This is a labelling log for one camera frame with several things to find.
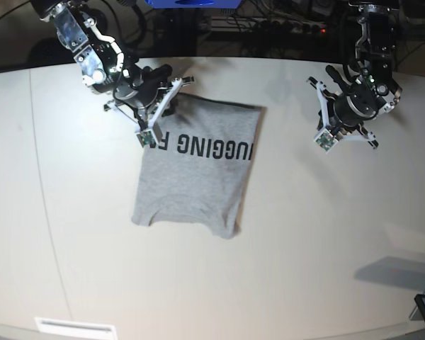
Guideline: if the white power strip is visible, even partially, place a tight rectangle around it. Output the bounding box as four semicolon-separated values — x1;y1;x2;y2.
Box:
205;16;329;36

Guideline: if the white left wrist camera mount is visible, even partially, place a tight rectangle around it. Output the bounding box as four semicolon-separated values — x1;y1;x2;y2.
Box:
307;76;379;152

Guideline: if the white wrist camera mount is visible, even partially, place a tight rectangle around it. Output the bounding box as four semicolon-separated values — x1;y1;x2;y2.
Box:
103;74;196;149
307;76;379;152

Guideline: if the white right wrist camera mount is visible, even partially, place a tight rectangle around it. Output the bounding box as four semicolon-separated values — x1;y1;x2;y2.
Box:
103;74;196;149

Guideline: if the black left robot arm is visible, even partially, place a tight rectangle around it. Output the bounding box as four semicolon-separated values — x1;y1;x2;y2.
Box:
308;1;402;152

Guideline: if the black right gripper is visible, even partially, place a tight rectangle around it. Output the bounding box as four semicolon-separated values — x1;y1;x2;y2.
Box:
127;78;181;120

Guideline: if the grey T-shirt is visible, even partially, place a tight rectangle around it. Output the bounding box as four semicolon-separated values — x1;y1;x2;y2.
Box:
131;93;262;239

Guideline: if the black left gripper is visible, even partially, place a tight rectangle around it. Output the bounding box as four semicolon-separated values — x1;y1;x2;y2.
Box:
318;110;378;149

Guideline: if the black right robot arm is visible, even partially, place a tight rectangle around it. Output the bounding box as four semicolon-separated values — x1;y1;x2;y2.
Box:
30;1;177;122

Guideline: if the blue plastic base block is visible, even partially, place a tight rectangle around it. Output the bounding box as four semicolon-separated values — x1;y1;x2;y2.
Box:
145;0;242;9

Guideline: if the white label strip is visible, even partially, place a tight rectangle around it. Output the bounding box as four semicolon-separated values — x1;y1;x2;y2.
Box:
35;317;116;337

